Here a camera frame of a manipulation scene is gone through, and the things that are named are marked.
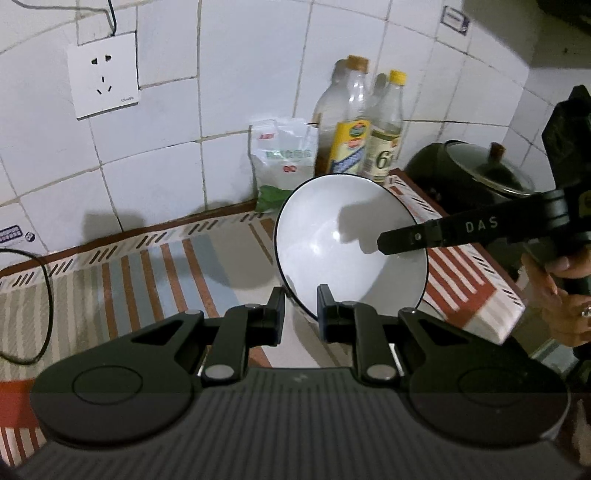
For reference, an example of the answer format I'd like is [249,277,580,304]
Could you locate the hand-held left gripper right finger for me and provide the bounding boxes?
[316,283,468,385]

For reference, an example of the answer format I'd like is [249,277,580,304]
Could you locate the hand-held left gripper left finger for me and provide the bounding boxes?
[130,286,286,388]

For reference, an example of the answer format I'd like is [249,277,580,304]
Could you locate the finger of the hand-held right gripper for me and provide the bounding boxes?
[377,188,572,257]

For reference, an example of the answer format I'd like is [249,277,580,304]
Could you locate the white ribbed bowl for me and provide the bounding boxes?
[274,174,430,324]

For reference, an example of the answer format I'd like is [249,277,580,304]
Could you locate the person's right hand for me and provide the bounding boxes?
[521,252,591,348]

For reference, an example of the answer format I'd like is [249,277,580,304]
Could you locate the black cooking pot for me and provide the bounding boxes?
[405,141,542,220]

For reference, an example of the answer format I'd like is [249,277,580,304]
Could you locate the glass pot lid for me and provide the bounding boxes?
[444,141,537,198]

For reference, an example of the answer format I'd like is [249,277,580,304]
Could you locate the clear vinegar bottle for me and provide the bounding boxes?
[362,69,407,184]

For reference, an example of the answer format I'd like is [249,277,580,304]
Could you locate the yellow label oil bottle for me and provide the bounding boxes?
[325,55,373,177]

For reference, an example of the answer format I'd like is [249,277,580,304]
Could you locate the white and green salt bag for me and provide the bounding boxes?
[249,117,320,213]

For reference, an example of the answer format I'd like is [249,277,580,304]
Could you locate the striped tablecloth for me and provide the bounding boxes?
[0,168,528,468]

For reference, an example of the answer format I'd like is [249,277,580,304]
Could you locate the rectangular wall sticker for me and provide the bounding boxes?
[440,5,471,33]

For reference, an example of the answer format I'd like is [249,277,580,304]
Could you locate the small wall sticker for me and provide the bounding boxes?
[0,224,36,246]

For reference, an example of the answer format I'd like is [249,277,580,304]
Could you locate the white wall socket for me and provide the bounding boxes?
[65,31,140,121]

